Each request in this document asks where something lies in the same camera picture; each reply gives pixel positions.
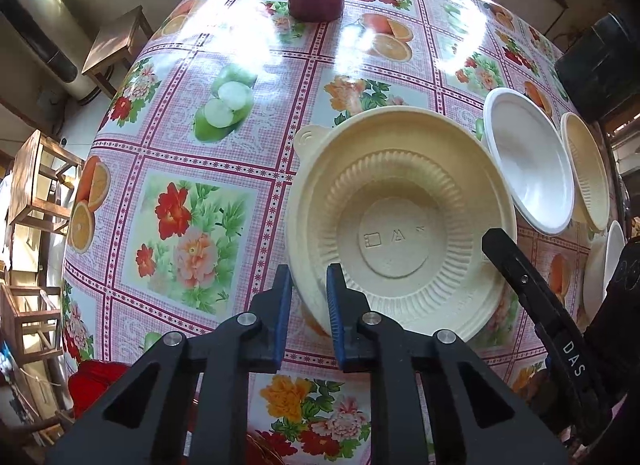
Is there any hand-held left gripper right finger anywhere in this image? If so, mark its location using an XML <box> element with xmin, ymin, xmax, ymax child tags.
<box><xmin>326</xmin><ymin>264</ymin><xmax>571</xmax><ymax>465</ymax></box>

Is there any floral fruit print tablecloth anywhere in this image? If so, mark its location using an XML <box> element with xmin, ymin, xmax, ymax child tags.
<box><xmin>60</xmin><ymin>0</ymin><xmax>626</xmax><ymax>465</ymax></box>

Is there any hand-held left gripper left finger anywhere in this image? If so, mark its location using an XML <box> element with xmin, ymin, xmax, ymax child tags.
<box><xmin>47</xmin><ymin>264</ymin><xmax>294</xmax><ymax>465</ymax></box>

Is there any beige ribbed bowl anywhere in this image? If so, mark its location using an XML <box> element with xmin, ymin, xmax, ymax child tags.
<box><xmin>285</xmin><ymin>108</ymin><xmax>519</xmax><ymax>344</ymax></box>
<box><xmin>560</xmin><ymin>112</ymin><xmax>612</xmax><ymax>232</ymax></box>

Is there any red plastic basin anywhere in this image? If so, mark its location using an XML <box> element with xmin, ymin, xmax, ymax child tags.
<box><xmin>67</xmin><ymin>360</ymin><xmax>138</xmax><ymax>418</ymax></box>

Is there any tower air conditioner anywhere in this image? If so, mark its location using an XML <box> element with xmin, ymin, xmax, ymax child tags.
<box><xmin>0</xmin><ymin>0</ymin><xmax>101</xmax><ymax>102</ymax></box>

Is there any large white bowl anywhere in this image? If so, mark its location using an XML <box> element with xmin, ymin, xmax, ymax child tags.
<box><xmin>582</xmin><ymin>220</ymin><xmax>627</xmax><ymax>321</ymax></box>

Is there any wooden stool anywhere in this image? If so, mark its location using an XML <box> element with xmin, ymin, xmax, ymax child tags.
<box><xmin>81</xmin><ymin>5</ymin><xmax>155</xmax><ymax>98</ymax></box>
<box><xmin>0</xmin><ymin>282</ymin><xmax>66</xmax><ymax>377</ymax></box>
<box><xmin>7</xmin><ymin>129</ymin><xmax>86</xmax><ymax>235</ymax></box>

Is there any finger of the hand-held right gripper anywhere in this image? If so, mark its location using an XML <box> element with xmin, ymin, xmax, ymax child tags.
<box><xmin>481</xmin><ymin>228</ymin><xmax>614</xmax><ymax>446</ymax></box>

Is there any small white bowl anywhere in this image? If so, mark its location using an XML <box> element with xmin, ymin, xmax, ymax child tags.
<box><xmin>482</xmin><ymin>88</ymin><xmax>576</xmax><ymax>235</ymax></box>

